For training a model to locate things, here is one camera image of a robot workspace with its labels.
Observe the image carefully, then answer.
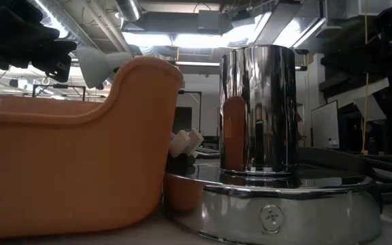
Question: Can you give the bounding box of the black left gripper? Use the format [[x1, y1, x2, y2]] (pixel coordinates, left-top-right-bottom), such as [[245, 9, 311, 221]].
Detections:
[[0, 0, 78, 82]]

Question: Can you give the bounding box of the orange plastic bin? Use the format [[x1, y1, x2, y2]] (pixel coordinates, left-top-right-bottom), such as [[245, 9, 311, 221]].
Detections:
[[0, 56, 185, 239]]

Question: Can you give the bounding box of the white desk lamp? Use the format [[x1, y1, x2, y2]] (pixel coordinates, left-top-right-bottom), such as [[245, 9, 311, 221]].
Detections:
[[76, 46, 134, 90]]

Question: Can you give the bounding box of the whiteboard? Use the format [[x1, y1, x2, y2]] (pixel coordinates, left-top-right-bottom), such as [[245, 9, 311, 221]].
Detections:
[[310, 100, 340, 150]]

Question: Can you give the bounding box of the chrome cylinder on round base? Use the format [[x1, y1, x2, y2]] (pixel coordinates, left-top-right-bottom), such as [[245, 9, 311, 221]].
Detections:
[[163, 44, 384, 245]]

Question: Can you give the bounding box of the ceiling light panel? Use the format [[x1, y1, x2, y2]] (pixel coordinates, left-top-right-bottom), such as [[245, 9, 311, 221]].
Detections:
[[120, 31, 255, 49]]

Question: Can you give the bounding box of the silver ceiling duct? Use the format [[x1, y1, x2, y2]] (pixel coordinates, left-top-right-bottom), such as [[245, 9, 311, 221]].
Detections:
[[115, 0, 143, 22]]

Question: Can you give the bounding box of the black lamp power cable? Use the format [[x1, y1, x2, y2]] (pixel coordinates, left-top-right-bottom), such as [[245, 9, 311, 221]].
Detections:
[[167, 128, 206, 171]]

